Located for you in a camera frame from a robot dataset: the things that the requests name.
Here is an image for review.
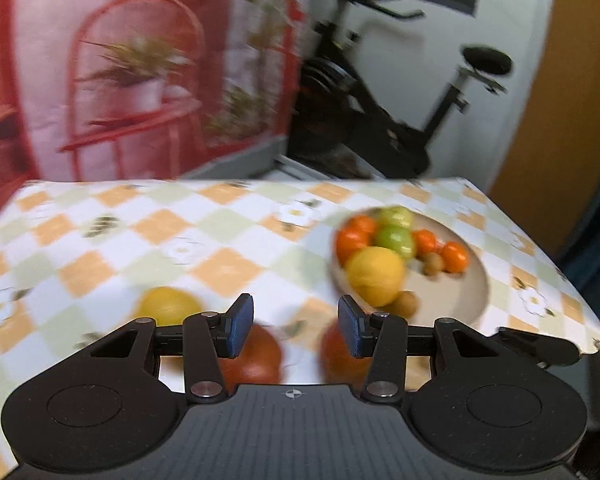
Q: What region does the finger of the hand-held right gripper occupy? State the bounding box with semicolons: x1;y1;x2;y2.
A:
497;326;581;367

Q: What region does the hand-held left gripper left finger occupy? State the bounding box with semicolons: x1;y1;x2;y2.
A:
75;292;256;404

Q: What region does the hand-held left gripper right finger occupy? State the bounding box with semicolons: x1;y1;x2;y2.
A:
337;294;519;405

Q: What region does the red apple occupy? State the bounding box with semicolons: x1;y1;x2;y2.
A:
219;324;283;386
320;322;376;386

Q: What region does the yellow lemon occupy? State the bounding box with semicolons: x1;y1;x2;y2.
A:
139;286;203;328
345;246;406;307

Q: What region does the green apple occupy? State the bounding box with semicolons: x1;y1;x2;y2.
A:
375;225;415;259
379;206;413;228

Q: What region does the beige plate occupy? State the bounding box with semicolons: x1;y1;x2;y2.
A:
328;206;491;338

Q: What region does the checkered flower tablecloth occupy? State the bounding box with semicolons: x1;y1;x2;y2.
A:
0;176;600;480

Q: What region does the grey backdrop stand base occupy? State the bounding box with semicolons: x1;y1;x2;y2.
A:
180;137;291;181

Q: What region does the black exercise bike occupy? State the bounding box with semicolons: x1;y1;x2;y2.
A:
287;0;513;181

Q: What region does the wooden door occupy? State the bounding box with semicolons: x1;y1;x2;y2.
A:
490;0;600;261

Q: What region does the printed wall tapestry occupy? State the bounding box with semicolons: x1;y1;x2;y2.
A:
0;0;311;231

